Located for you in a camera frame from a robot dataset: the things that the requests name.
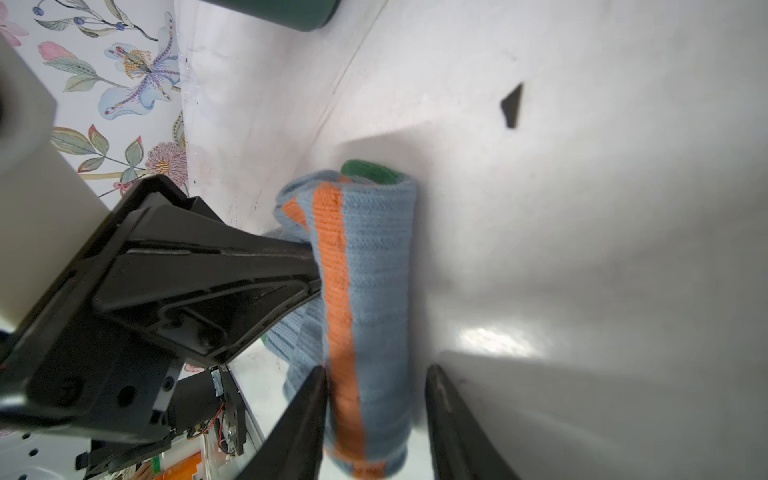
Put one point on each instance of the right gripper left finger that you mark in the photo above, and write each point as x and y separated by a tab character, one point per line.
294	449

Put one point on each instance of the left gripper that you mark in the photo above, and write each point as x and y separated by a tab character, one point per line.
94	356

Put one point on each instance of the green compartment organizer tray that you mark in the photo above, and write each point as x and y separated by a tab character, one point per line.
300	15

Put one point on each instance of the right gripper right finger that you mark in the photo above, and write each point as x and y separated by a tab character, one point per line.
460	449

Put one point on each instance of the blue orange green sock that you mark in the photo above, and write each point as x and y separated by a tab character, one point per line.
358	222

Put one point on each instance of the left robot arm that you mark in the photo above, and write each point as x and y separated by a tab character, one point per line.
47	210

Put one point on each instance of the small black debris chip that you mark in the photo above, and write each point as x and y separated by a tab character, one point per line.
510	106

